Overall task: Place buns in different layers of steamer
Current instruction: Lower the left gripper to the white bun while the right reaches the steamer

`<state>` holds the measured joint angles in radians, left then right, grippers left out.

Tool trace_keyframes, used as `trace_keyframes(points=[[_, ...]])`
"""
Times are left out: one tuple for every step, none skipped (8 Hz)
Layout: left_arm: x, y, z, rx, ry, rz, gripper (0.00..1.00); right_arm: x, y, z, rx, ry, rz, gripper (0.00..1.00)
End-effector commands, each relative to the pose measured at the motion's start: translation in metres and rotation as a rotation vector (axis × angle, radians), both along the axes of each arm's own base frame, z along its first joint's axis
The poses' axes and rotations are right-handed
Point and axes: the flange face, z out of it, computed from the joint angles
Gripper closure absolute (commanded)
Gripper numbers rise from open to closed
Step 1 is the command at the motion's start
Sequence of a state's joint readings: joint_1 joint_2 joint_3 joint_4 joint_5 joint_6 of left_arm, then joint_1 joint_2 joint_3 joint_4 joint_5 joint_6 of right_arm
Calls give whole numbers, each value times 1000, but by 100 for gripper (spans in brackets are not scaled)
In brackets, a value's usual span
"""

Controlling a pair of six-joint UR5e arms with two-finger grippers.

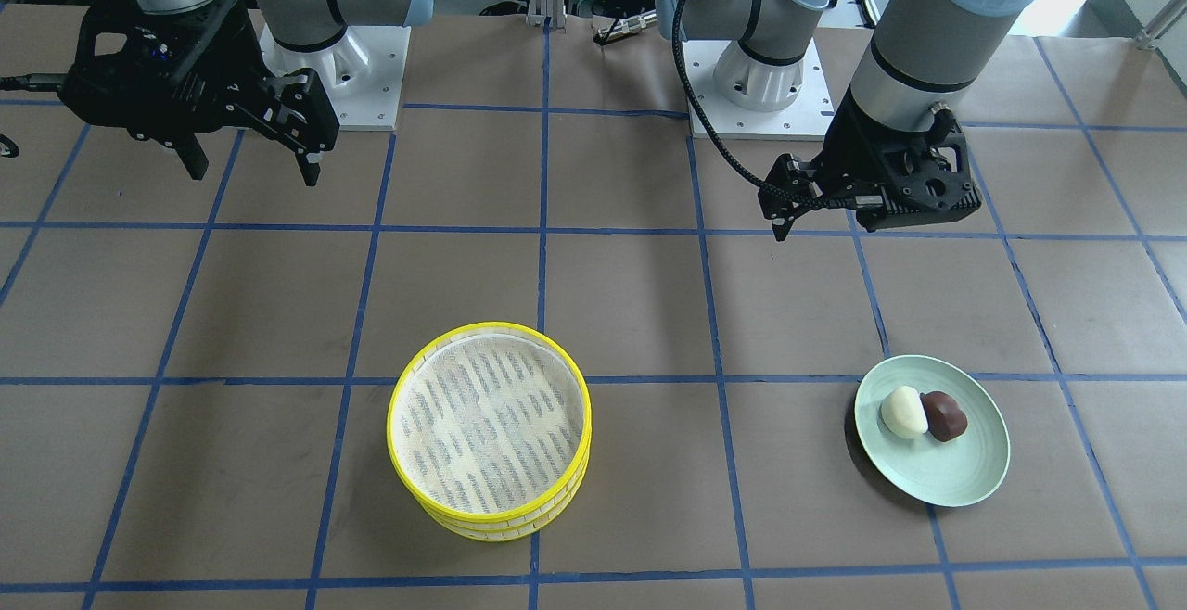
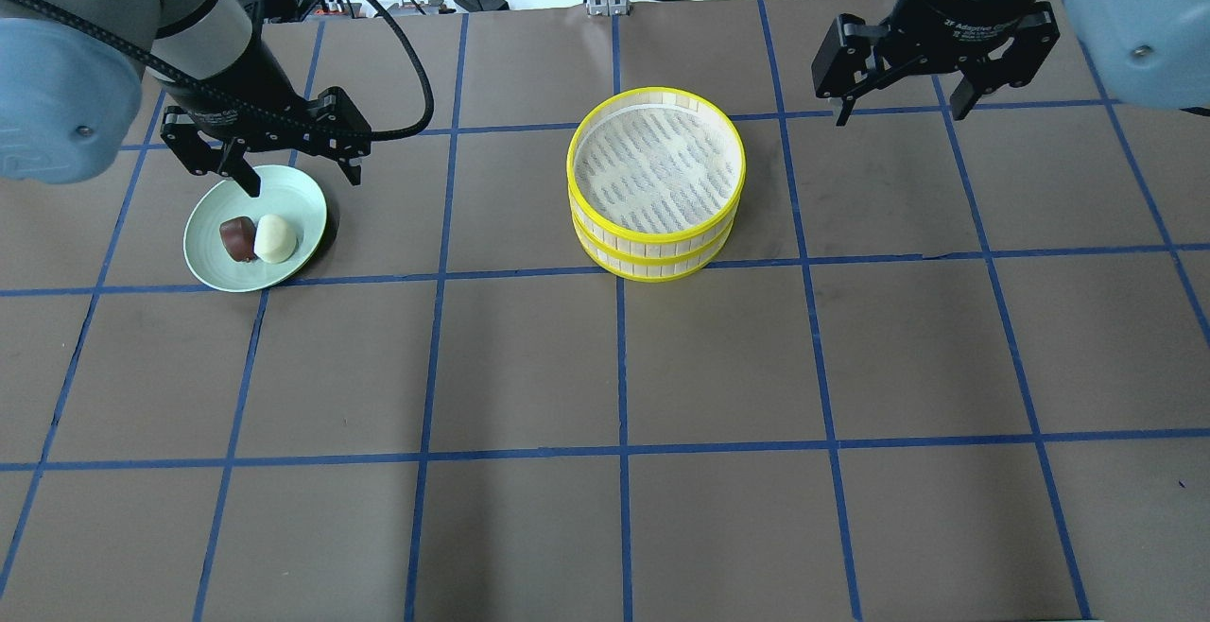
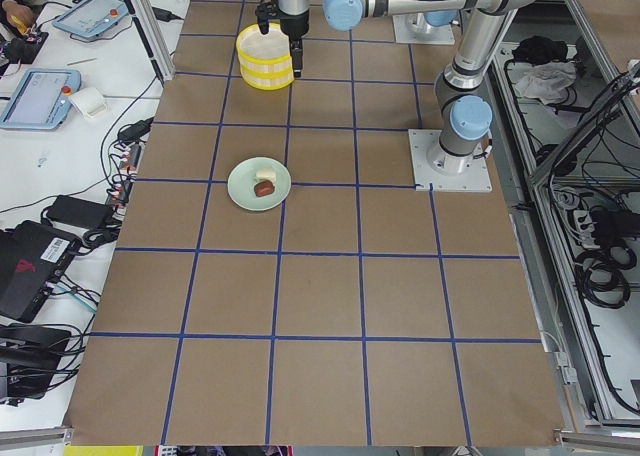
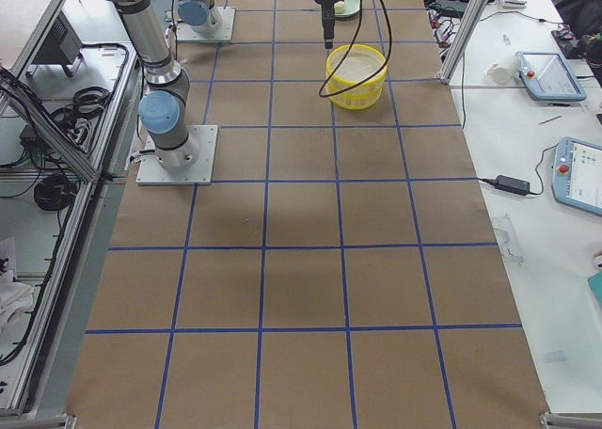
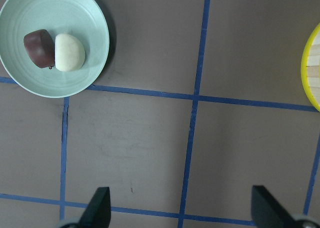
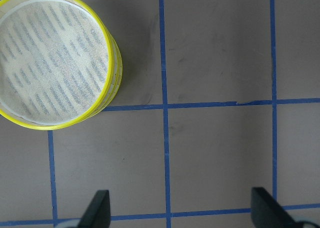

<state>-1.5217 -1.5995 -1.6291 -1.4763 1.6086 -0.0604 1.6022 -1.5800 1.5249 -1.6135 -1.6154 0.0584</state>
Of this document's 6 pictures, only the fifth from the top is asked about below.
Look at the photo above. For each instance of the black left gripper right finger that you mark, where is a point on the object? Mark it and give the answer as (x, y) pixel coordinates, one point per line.
(267, 212)

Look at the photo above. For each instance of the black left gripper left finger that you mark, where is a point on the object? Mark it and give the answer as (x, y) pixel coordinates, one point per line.
(98, 212)

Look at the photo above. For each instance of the white steamed bun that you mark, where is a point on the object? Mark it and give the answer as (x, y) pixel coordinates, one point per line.
(69, 53)

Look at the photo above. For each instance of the brown chocolate bun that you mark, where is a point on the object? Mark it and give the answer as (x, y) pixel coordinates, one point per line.
(40, 48)

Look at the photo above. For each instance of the yellow steamer layer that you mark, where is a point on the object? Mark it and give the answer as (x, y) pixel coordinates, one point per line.
(310, 68)

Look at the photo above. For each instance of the light green plate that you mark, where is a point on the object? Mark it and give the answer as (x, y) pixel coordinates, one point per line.
(82, 19)

